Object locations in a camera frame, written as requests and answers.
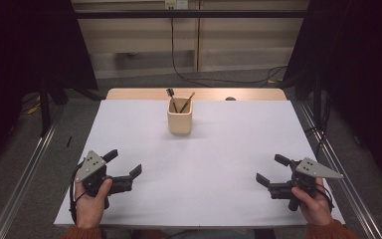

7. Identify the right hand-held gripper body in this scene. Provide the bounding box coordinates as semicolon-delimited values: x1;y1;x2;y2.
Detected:
267;156;344;212

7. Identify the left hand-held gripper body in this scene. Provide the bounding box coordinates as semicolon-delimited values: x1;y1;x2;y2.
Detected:
74;149;135;197

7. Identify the cream square ceramic cup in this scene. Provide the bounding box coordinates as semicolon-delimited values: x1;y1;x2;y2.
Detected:
166;97;194;135

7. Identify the black makeup brush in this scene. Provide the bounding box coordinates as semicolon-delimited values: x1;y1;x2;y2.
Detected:
165;88;179;114

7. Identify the person's right hand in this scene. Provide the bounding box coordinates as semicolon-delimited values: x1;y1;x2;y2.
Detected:
290;177;335;227

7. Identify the person's left hand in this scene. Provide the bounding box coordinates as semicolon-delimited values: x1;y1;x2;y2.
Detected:
74;178;113;230

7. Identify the white paper table sheet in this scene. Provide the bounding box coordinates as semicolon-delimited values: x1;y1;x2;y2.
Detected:
53;99;346;228

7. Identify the black curtain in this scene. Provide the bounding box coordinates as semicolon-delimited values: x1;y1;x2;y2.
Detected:
283;0;382;191
0;0;99;173

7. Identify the black horizontal bar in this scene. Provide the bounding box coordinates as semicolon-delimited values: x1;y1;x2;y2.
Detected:
74;9;309;20

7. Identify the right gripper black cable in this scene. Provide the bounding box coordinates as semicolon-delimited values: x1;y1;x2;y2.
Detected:
314;183;335;212

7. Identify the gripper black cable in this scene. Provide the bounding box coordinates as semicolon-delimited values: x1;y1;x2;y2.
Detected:
314;183;335;212
68;160;88;224

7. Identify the aluminium floor rail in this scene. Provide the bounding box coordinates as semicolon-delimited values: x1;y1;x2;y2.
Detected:
0;114;64;239
297;101;382;239

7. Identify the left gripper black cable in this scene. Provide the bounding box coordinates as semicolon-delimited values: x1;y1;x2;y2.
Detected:
68;160;88;224

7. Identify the black stand post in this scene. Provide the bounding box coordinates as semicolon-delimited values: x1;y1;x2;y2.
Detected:
39;79;53;137

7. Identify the yellow floor cable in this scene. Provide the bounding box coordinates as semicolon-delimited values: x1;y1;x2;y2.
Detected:
26;104;43;116

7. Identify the black power cable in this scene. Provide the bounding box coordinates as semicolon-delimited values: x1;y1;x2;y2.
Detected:
169;7;289;86

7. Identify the beige vertical wall duct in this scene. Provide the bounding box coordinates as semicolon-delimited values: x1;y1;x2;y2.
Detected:
193;0;203;73

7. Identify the white wall power outlet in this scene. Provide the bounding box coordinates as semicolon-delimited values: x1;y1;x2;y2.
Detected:
164;0;189;10

